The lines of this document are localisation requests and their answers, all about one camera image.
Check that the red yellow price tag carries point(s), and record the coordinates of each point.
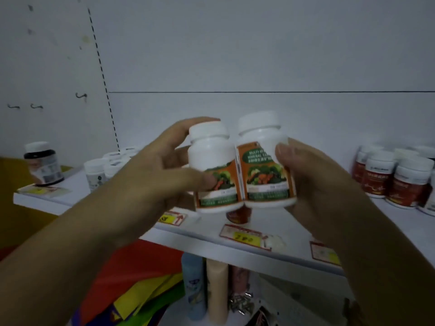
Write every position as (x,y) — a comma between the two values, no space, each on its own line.
(173,218)
(244,238)
(324,254)
(40,190)

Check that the person's left hand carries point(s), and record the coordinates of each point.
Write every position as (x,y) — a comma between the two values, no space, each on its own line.
(149,186)

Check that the person's right forearm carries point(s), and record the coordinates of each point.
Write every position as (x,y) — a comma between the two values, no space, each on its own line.
(391,275)

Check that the pink package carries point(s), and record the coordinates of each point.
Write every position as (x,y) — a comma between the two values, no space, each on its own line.
(239,278)

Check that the cluster of unsorted bottles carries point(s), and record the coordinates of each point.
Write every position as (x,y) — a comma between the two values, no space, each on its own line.
(377,179)

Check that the red sheet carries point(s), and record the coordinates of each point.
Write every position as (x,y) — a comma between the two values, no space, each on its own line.
(136,264)

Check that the slotted white shelf upright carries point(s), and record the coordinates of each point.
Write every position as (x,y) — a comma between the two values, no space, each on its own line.
(104,81)

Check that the green sheet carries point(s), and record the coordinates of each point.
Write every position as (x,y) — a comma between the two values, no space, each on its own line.
(163,307)

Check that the person's right hand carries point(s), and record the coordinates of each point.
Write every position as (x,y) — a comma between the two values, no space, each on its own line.
(323,196)

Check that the blue sheet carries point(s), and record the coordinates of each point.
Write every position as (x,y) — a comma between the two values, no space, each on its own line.
(81,319)

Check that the person's left forearm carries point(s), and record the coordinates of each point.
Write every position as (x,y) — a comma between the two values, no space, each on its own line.
(51,268)

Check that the beige tube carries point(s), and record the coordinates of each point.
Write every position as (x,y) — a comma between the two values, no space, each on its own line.
(217,291)

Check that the white back panel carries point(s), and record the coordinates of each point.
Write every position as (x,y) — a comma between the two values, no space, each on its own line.
(272,47)

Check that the silver metal clips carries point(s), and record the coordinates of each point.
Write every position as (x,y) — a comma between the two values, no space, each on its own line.
(241,303)

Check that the yellow sheet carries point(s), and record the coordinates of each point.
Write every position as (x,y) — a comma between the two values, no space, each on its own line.
(142,295)

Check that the light blue tube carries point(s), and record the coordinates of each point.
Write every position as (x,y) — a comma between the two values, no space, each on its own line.
(193,285)

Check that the black wall hook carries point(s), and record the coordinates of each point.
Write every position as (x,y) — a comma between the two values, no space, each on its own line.
(36,106)
(81,95)
(13,106)

